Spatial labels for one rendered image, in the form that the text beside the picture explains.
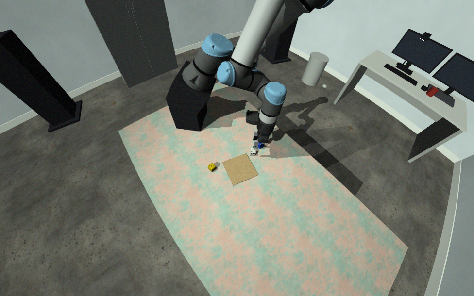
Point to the tan square mat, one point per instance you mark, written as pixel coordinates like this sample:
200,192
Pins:
239,169

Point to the yellow die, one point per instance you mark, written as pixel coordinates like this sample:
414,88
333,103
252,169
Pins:
211,167

